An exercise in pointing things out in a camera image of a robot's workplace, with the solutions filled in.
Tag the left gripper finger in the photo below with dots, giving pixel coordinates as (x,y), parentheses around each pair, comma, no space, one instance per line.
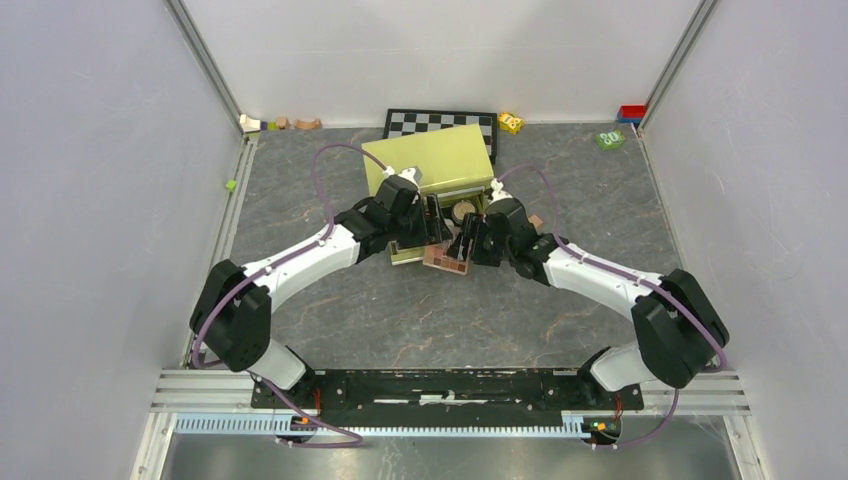
(433,210)
(440,232)

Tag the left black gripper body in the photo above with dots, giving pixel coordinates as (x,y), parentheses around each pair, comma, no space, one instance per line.
(412,231)

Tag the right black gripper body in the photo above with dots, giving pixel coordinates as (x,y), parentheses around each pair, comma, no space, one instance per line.
(486,250)

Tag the eyeshadow palette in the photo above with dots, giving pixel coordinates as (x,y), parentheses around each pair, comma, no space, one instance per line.
(435,256)

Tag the round powder jar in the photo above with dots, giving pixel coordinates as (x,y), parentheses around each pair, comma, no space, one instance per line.
(461,209)

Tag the green makeup organizer box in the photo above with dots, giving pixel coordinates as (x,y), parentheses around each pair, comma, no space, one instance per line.
(454,163)

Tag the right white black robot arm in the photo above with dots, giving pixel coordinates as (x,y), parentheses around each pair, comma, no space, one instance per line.
(678,332)

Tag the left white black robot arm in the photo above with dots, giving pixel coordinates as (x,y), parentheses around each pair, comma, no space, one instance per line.
(233,313)

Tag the brown wooden cube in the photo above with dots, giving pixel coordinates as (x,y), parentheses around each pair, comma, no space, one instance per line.
(536,222)

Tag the black white checkerboard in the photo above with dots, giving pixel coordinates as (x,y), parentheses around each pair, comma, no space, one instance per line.
(409,121)

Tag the yellow toy block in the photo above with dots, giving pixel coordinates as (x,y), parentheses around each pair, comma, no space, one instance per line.
(510,123)

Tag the wooden arch block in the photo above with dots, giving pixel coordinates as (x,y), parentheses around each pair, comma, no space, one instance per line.
(307,124)

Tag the green number block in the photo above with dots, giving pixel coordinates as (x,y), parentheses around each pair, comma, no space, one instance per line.
(610,140)

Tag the red blue blocks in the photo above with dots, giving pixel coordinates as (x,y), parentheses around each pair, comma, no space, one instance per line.
(633,114)

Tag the white toy piece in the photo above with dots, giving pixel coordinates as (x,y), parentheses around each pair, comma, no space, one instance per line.
(250,125)

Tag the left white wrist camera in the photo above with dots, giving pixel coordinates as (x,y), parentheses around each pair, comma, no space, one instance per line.
(409,178)

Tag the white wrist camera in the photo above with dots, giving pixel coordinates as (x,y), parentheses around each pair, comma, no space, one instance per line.
(409,178)
(495,195)

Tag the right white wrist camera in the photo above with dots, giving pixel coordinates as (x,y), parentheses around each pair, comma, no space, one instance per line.
(495,195)

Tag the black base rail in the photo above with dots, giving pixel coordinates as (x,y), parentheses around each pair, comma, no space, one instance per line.
(468,402)

